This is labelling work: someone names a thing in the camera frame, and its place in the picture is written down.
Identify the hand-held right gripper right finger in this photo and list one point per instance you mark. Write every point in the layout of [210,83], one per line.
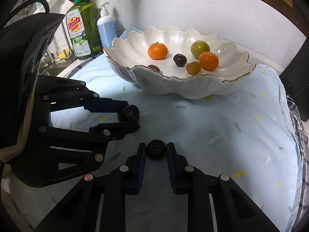
[171,172]

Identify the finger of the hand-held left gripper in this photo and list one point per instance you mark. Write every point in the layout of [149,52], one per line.
[106,105]
[118,128]

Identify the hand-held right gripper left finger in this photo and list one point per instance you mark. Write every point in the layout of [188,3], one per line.
[142,172]

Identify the reddish brown jujube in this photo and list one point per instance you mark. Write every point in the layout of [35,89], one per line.
[153,68]

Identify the large orange mandarin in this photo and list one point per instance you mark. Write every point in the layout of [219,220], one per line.
[157,52]

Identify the white scalloped bowl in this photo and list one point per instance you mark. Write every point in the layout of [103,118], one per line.
[193,87]

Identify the small dark purple plum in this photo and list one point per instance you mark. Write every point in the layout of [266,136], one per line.
[179,60]

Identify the yellow green fruit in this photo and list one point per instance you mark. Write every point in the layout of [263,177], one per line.
[199,48]

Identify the steel sink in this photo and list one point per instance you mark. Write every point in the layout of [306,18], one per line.
[55,69]

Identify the yellow sponge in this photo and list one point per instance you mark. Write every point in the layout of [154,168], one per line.
[61,55]

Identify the light blue patterned cloth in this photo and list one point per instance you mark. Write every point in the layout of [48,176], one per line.
[217,130]

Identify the green dish soap bottle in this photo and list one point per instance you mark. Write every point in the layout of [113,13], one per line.
[79,29]

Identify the white pump bottle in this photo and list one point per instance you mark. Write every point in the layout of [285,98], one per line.
[106,29]

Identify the small olive green fruit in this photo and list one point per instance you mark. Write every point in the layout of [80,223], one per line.
[193,68]

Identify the small orange mandarin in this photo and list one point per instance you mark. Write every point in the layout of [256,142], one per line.
[208,61]

